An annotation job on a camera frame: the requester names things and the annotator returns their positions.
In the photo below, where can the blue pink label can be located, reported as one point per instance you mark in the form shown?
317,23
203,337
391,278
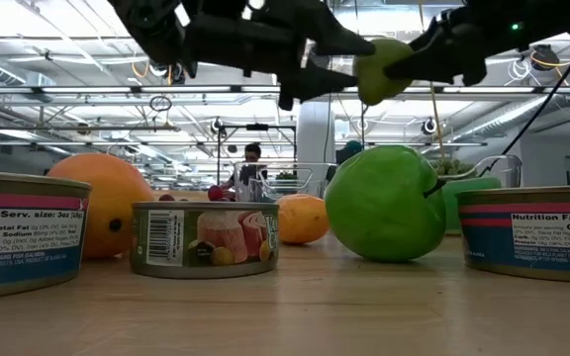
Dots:
23,237
527,237

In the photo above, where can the wide clear plastic bin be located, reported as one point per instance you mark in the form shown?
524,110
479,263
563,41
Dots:
510,168

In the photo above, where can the person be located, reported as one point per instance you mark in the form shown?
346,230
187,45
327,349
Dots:
351,148
251,153

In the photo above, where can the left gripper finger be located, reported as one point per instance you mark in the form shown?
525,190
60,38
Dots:
314,79
339,42

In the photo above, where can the green apple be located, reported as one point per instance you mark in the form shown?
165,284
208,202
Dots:
379,207

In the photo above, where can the black background rig frame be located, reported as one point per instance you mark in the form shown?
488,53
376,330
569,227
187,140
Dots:
257,127

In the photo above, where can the green label can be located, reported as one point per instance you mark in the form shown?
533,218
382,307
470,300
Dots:
206,242

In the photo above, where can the round orange fruit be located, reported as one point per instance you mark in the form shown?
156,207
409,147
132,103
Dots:
112,198

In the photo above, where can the green squeeze bottle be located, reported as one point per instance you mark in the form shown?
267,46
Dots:
468,198

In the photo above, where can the yellow-orange mango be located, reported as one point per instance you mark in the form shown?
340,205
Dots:
302,220

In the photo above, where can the green pear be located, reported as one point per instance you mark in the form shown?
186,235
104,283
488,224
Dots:
379,74

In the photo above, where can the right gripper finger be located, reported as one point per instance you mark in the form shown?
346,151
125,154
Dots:
443,32
433,66

